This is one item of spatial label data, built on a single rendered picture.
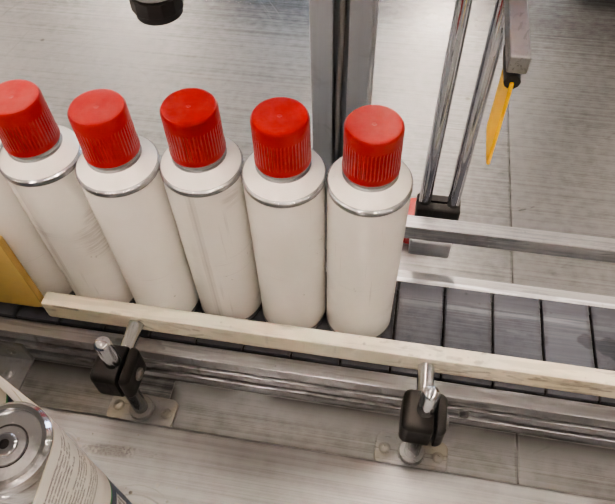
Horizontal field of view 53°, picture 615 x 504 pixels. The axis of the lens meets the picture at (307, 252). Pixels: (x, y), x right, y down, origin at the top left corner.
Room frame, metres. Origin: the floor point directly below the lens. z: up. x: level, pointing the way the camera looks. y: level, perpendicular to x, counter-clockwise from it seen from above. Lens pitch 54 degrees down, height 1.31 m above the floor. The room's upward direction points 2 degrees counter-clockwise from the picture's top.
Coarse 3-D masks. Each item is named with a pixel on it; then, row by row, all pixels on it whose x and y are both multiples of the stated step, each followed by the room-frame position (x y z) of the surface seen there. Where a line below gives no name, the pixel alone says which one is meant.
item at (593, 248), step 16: (416, 224) 0.28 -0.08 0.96; (432, 224) 0.28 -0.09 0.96; (448, 224) 0.28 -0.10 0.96; (464, 224) 0.28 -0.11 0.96; (480, 224) 0.28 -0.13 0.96; (432, 240) 0.27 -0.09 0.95; (448, 240) 0.27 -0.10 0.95; (464, 240) 0.27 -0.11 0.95; (480, 240) 0.27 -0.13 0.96; (496, 240) 0.26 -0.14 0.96; (512, 240) 0.26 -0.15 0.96; (528, 240) 0.26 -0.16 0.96; (544, 240) 0.26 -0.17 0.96; (560, 240) 0.26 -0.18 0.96; (576, 240) 0.26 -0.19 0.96; (592, 240) 0.26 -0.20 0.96; (608, 240) 0.26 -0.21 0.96; (560, 256) 0.25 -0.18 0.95; (576, 256) 0.25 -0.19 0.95; (592, 256) 0.25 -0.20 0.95; (608, 256) 0.25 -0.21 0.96
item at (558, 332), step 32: (416, 288) 0.28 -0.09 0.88; (448, 288) 0.27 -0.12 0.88; (32, 320) 0.27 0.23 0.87; (64, 320) 0.26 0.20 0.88; (256, 320) 0.25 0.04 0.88; (416, 320) 0.25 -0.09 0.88; (448, 320) 0.24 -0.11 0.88; (480, 320) 0.24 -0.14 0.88; (512, 320) 0.24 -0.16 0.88; (544, 320) 0.24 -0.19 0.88; (576, 320) 0.24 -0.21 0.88; (608, 320) 0.24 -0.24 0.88; (256, 352) 0.22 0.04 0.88; (288, 352) 0.22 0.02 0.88; (512, 352) 0.21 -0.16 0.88; (544, 352) 0.21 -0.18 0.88; (576, 352) 0.21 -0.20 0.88; (608, 352) 0.21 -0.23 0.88; (480, 384) 0.19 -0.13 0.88; (512, 384) 0.19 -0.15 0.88
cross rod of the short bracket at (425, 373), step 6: (420, 366) 0.19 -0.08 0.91; (426, 366) 0.19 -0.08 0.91; (432, 366) 0.19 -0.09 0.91; (420, 372) 0.19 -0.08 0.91; (426, 372) 0.19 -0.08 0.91; (432, 372) 0.19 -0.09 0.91; (420, 378) 0.18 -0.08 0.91; (426, 378) 0.18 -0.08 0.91; (432, 378) 0.18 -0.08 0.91; (420, 384) 0.18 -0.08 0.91; (426, 384) 0.18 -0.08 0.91; (432, 384) 0.18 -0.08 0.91
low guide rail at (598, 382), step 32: (96, 320) 0.25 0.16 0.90; (128, 320) 0.24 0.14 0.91; (160, 320) 0.23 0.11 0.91; (192, 320) 0.23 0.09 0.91; (224, 320) 0.23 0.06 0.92; (320, 352) 0.21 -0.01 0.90; (352, 352) 0.21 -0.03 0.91; (384, 352) 0.20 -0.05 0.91; (416, 352) 0.20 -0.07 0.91; (448, 352) 0.20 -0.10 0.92; (480, 352) 0.20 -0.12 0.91; (544, 384) 0.18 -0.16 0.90; (576, 384) 0.17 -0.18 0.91; (608, 384) 0.17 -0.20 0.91
